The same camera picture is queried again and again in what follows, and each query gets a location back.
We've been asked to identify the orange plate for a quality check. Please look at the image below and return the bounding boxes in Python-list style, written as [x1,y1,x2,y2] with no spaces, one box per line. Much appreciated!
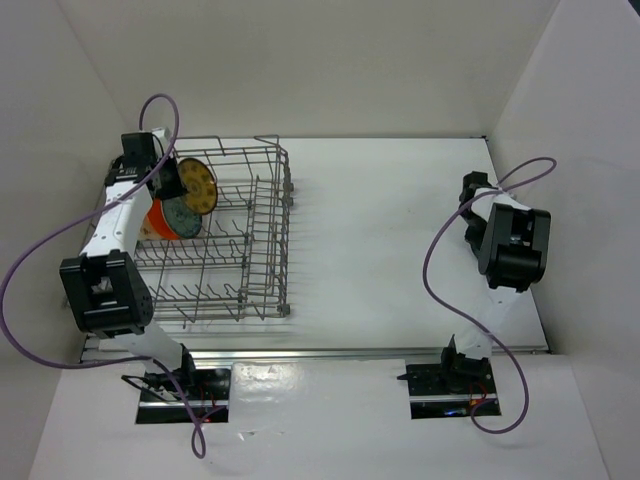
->
[144,199,180,241]

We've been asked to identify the yellow patterned plate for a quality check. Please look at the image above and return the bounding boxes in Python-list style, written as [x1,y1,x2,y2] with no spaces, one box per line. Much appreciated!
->
[178,158,218,215]

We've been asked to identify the blue patterned plate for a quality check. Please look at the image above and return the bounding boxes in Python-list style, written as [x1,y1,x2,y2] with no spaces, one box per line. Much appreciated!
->
[160,197,203,239]

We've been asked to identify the cream plate small motifs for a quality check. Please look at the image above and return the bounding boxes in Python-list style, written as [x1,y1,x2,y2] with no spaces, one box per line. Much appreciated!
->
[138,218,162,241]

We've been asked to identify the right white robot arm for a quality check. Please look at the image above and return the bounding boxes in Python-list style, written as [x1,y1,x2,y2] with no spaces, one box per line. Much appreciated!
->
[437,171,551,393]

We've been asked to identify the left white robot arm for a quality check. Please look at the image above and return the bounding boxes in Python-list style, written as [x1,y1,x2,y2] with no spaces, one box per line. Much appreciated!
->
[59,127,199,400]

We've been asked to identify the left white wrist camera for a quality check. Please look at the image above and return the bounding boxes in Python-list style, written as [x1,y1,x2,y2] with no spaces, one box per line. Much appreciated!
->
[151,127,172,149]

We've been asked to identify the grey wire dish rack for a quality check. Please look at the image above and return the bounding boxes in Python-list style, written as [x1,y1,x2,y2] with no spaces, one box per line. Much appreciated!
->
[134,136,294,328]

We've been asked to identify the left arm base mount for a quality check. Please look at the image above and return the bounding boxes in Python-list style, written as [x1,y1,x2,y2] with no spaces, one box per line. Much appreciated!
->
[121,366,232,425]

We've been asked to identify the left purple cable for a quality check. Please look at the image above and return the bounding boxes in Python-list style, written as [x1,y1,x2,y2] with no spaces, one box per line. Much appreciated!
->
[0,93,207,459]

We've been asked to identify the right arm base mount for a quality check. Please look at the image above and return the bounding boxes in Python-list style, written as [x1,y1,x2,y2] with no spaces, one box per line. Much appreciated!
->
[396,363,501,420]

